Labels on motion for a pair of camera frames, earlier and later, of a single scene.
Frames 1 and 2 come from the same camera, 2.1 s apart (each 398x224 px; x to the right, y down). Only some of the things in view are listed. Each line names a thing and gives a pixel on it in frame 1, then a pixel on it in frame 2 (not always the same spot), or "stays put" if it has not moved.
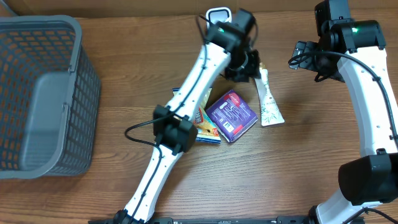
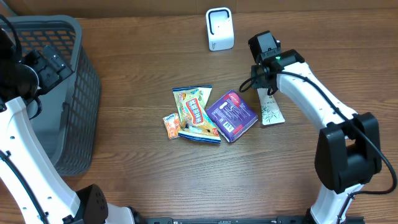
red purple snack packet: x=232 y=115 stays put
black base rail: x=241 y=220 stays put
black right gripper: x=306 y=61 -> x=255 y=83
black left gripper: x=254 y=73 -> x=53 y=76
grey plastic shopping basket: x=50 y=98 stays put
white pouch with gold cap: x=270 y=113 stays put
